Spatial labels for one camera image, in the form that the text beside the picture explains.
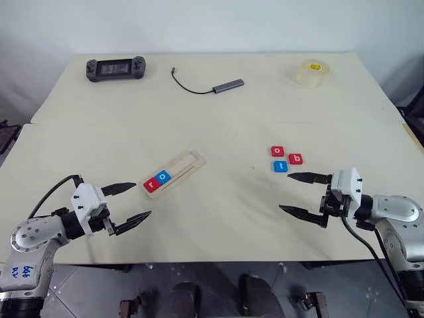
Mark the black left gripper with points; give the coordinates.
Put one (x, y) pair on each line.
(102, 220)

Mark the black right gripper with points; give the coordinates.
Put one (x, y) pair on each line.
(333, 205)

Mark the red letter tile r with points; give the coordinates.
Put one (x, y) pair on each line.
(152, 185)

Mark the red letter tile b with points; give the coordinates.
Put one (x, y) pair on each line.
(296, 159)

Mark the blue letter tile t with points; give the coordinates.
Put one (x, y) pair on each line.
(281, 166)

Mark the blue letter tile o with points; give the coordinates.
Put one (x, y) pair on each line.
(163, 177)

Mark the red letter tile o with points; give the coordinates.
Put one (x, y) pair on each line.
(277, 151)

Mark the light wooden letter tray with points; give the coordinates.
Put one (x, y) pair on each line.
(181, 166)

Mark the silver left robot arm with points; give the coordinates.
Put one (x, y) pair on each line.
(30, 238)

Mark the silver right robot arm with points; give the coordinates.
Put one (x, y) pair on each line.
(397, 208)

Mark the dark rounded shape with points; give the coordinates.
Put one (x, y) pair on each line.
(260, 296)
(185, 299)

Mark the clear tape roll yellow core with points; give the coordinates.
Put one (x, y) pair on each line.
(309, 77)

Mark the black chair beside table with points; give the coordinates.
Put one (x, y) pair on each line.
(415, 116)

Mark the dark object beside table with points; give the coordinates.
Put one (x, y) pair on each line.
(8, 136)

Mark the dark grey handheld game console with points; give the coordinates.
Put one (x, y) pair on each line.
(116, 69)

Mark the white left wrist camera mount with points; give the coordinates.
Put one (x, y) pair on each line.
(87, 198)

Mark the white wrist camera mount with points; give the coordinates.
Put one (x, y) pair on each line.
(348, 185)
(87, 198)

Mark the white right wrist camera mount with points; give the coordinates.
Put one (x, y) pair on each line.
(348, 185)

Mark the black table frame bar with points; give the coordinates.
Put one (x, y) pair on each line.
(331, 265)
(114, 267)

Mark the rusty metal bracket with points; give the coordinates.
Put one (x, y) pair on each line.
(313, 303)
(132, 306)

